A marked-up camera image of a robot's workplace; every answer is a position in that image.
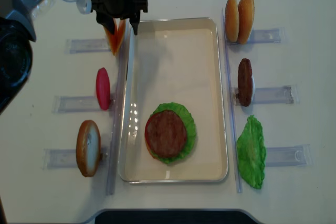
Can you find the clear holder for patty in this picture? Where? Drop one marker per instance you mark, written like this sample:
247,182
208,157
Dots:
273,95

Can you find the green lettuce leaf upright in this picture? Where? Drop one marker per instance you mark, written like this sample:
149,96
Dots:
252,153

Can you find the clear holder for bread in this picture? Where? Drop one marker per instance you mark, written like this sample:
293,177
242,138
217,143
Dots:
59,158

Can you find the right top bun half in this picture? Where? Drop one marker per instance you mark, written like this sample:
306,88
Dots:
246,10

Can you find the dark base at bottom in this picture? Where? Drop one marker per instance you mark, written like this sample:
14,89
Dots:
173,216

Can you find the red tomato slice on tray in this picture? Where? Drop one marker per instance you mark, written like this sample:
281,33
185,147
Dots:
146,133

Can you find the silver metal tray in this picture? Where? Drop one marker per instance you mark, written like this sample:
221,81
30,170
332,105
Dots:
172,61

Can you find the left top bun half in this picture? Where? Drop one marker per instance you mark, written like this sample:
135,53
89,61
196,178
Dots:
231,20

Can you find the brown meat patty upright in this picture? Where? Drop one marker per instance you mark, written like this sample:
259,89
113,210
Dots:
245,82

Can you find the clear holder for tomato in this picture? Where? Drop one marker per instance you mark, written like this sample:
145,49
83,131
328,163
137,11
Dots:
66,104

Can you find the bun half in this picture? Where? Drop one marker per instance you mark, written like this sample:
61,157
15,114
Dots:
231,20
246,10

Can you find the brown meat patty on tray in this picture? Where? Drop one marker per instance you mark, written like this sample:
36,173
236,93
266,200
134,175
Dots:
167,134

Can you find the bread bun slice left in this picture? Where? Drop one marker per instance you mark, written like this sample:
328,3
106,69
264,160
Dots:
88,148

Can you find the long clear rail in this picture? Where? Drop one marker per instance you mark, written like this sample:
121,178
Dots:
231,106
116,108

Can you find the clear holder for lettuce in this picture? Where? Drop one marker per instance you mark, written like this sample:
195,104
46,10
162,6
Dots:
288,156

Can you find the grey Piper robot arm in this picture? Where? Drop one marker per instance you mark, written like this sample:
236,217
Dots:
17,32

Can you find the red tomato slice upright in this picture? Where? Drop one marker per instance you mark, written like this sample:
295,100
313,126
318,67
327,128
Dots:
103,89

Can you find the right long clear rail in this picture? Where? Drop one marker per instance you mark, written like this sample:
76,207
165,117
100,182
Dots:
231,106

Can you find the orange cheese slice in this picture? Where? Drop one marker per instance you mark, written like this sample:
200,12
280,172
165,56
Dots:
120,34
112,36

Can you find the left long clear rail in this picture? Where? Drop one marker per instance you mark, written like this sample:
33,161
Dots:
116,108

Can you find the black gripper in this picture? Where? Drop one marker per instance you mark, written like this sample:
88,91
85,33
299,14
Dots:
106,10

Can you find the clear holder for cheese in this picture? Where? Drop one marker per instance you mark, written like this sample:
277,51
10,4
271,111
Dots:
75,46

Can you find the clear holder for buns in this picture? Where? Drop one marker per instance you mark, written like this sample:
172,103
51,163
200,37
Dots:
263,36

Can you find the green lettuce leaf on tray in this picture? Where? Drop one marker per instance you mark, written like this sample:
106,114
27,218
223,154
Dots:
189,124

